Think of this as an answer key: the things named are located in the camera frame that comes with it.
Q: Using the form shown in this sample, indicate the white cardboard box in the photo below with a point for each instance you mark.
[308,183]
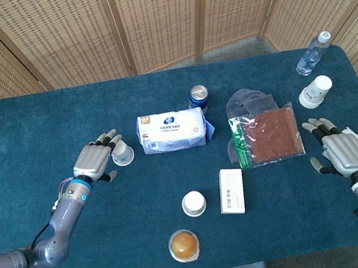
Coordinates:
[231,192]

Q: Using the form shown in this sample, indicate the grey socks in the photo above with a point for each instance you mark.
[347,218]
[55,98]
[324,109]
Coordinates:
[249,102]

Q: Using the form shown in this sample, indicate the woven rattan folding screen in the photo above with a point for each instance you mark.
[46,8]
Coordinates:
[158,16]

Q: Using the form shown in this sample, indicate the brown cloth in clear bag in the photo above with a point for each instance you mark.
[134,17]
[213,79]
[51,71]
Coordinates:
[273,134]

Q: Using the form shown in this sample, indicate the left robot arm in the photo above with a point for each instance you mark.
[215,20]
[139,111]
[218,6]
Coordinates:
[59,224]

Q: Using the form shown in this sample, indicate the blue drink can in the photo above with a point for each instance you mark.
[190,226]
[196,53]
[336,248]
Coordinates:
[199,97]

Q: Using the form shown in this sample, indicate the white paper cup blue flower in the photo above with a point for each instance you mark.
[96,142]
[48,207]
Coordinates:
[196,215]
[124,155]

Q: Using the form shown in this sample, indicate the orange fruit jelly cup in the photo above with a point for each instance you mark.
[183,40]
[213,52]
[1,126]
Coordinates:
[184,246]

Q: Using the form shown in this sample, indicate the teal tablecloth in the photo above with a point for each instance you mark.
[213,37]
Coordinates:
[57,110]

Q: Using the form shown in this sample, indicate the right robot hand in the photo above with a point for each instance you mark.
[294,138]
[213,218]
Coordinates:
[345,153]

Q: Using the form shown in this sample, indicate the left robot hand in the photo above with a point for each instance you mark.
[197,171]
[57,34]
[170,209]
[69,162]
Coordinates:
[92,161]

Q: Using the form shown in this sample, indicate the clear plastic water bottle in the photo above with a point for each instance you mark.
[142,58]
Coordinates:
[311,56]

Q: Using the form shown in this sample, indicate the white blue tissue pack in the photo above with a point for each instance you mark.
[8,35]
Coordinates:
[171,130]

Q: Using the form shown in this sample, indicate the white paper cup green flower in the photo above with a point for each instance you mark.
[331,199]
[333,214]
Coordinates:
[194,202]

